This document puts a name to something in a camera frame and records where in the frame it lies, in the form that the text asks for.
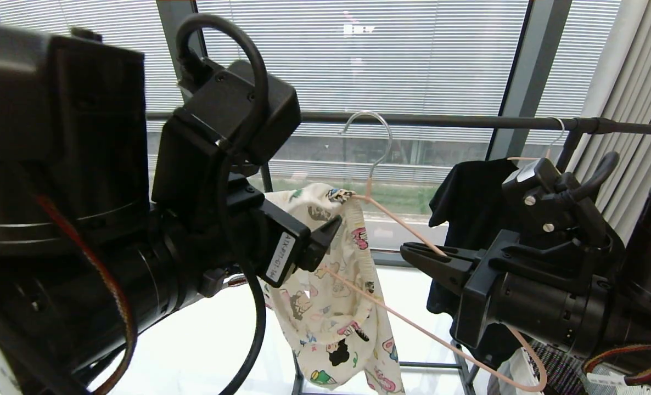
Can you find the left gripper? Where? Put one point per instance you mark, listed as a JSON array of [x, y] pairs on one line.
[[221, 258]]

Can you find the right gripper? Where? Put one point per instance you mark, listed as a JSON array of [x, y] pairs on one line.
[[539, 302]]

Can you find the pink clothes hanger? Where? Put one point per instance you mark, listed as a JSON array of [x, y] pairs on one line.
[[560, 131], [408, 225]]

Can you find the black garment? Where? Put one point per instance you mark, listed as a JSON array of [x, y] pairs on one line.
[[468, 197]]

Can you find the cream printed garment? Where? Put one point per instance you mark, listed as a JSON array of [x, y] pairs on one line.
[[331, 323]]

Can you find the black clothes rack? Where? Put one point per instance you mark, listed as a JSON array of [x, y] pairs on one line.
[[441, 120]]

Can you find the white laundry basket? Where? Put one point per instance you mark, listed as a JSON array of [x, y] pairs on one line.
[[561, 373]]

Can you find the window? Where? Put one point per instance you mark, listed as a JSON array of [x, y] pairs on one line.
[[386, 55]]

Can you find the beige curtain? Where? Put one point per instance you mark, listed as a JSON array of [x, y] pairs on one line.
[[633, 109]]

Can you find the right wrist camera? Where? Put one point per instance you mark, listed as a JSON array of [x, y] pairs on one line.
[[550, 203]]

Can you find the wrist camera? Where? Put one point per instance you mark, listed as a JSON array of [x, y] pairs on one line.
[[232, 120], [550, 203]]

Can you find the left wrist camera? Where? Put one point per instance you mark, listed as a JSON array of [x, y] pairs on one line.
[[232, 120]]

